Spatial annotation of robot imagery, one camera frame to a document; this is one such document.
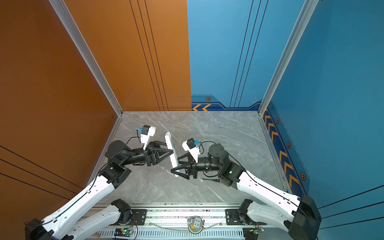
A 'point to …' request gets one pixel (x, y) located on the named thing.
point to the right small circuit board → (255, 230)
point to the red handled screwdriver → (215, 180)
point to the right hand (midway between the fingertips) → (174, 167)
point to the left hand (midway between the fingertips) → (172, 151)
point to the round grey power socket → (195, 224)
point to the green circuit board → (123, 232)
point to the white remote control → (174, 157)
